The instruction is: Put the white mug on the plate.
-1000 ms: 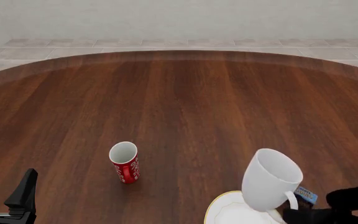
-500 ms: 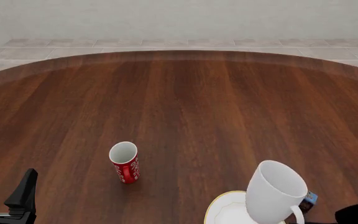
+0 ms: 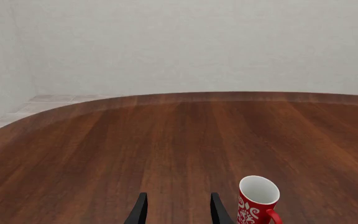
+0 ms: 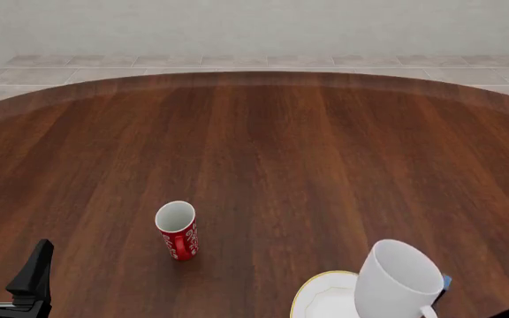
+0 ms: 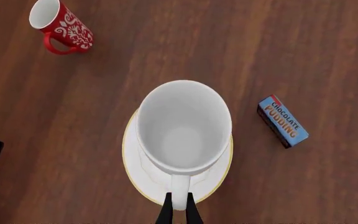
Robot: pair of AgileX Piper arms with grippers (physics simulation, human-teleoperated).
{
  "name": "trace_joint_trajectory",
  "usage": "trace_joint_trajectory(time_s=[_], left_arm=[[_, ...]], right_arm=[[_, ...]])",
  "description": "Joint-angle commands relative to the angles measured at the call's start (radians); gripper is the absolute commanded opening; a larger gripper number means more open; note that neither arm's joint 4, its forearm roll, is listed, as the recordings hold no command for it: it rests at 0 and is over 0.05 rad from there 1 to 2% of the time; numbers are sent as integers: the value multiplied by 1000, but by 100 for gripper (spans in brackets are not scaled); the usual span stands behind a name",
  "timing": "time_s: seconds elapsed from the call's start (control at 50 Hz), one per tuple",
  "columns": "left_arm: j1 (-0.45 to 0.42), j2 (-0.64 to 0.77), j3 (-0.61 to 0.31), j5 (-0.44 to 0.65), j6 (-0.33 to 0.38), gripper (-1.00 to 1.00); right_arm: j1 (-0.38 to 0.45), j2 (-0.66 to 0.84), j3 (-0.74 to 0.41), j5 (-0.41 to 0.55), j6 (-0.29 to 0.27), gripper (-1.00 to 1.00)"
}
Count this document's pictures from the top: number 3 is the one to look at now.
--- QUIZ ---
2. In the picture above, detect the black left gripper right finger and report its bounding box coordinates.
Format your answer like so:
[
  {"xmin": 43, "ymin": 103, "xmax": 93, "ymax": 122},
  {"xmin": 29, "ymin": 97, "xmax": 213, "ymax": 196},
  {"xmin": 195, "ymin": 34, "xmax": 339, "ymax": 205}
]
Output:
[{"xmin": 210, "ymin": 192, "xmax": 236, "ymax": 224}]

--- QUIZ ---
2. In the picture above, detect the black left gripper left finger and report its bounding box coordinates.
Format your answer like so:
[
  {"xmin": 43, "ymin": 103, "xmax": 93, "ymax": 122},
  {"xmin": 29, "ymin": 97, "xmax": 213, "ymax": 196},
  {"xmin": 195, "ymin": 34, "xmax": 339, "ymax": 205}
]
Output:
[{"xmin": 124, "ymin": 192, "xmax": 149, "ymax": 224}]

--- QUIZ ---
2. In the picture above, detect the red mug with white pattern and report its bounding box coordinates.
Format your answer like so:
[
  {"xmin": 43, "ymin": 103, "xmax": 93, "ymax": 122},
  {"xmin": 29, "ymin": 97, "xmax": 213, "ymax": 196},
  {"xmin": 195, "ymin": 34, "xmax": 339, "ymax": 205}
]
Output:
[{"xmin": 236, "ymin": 175, "xmax": 283, "ymax": 224}]

